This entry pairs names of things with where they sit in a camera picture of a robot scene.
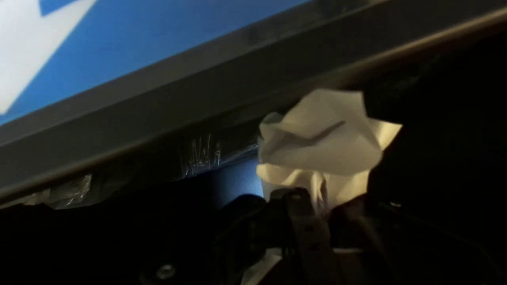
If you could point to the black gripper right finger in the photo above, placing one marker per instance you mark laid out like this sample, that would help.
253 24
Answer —
400 247

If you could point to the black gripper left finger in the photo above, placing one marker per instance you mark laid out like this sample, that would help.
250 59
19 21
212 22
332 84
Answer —
274 238

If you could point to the white tissue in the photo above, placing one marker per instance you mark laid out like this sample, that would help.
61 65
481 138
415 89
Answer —
321 143

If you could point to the black rubbish bin liner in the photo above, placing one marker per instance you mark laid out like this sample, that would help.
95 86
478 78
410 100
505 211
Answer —
199 155

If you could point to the blue label with up arrow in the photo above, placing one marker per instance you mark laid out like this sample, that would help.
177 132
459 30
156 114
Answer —
147 48

